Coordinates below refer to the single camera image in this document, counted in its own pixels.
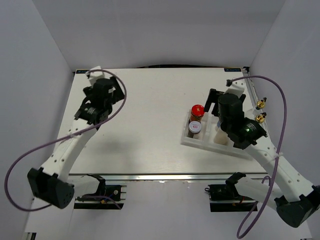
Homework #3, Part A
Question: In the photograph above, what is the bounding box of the white silver cap shaker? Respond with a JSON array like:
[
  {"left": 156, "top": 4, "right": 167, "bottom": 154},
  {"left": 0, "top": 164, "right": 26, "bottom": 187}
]
[{"left": 213, "top": 128, "right": 229, "bottom": 146}]

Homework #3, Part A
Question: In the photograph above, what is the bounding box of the small brown spice jar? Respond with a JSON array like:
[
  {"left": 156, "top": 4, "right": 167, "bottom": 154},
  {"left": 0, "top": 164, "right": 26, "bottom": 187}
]
[{"left": 187, "top": 121, "right": 202, "bottom": 139}]

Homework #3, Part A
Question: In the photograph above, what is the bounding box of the blue corner sticker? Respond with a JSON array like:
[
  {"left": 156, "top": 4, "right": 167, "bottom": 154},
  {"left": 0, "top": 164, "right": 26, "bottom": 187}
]
[
  {"left": 224, "top": 67, "right": 242, "bottom": 72},
  {"left": 75, "top": 69, "right": 88, "bottom": 74}
]

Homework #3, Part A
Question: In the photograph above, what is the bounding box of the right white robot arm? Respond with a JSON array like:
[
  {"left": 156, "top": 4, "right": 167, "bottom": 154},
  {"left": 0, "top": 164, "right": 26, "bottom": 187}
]
[{"left": 204, "top": 88, "right": 320, "bottom": 228}]

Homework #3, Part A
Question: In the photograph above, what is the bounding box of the right blue corner sticker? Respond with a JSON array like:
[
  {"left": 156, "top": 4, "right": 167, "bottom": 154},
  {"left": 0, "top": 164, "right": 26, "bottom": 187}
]
[{"left": 224, "top": 67, "right": 242, "bottom": 72}]

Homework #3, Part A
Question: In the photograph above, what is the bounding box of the red lid sauce jar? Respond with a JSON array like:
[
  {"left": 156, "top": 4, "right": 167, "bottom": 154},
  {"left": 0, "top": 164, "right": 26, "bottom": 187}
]
[{"left": 188, "top": 104, "right": 205, "bottom": 123}]

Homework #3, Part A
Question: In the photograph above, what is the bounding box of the left blue corner sticker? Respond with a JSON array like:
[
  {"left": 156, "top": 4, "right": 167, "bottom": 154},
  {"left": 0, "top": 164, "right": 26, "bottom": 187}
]
[{"left": 75, "top": 69, "right": 88, "bottom": 74}]

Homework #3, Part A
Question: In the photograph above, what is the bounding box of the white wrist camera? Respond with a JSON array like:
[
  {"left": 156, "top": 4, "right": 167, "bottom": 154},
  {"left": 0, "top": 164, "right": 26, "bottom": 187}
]
[
  {"left": 224, "top": 79, "right": 245, "bottom": 98},
  {"left": 85, "top": 65, "right": 105, "bottom": 86}
]

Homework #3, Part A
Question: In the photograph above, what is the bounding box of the clear glass bottle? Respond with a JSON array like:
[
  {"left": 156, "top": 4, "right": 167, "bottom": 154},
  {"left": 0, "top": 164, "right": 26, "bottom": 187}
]
[{"left": 251, "top": 97, "right": 267, "bottom": 116}]

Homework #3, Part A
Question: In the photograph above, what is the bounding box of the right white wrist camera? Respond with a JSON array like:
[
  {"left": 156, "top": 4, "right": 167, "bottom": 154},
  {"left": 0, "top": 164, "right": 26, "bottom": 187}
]
[{"left": 224, "top": 79, "right": 245, "bottom": 98}]

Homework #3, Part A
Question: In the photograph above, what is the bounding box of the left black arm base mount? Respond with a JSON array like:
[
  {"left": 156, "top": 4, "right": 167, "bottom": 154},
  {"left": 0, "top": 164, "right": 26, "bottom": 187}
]
[{"left": 72, "top": 174, "right": 127, "bottom": 210}]

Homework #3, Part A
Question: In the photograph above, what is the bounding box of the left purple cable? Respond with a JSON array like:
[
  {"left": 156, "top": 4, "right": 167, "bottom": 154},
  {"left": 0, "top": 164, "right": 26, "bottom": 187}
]
[{"left": 4, "top": 70, "right": 128, "bottom": 211}]

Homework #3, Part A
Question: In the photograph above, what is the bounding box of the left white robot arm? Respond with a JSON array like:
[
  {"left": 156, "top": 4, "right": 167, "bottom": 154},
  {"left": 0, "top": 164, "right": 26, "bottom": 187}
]
[{"left": 27, "top": 76, "right": 125, "bottom": 209}]

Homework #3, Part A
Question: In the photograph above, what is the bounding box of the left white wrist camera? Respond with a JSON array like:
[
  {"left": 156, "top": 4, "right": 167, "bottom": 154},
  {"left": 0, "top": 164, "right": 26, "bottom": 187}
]
[{"left": 85, "top": 65, "right": 105, "bottom": 86}]

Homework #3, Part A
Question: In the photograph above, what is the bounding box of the white three-slot organizer tray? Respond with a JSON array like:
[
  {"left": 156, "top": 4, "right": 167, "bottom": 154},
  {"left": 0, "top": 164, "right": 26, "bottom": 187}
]
[{"left": 180, "top": 110, "right": 251, "bottom": 160}]

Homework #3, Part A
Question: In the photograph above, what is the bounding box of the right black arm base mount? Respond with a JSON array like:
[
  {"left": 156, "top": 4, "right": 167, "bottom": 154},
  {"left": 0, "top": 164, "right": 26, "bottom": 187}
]
[{"left": 204, "top": 184, "right": 258, "bottom": 213}]

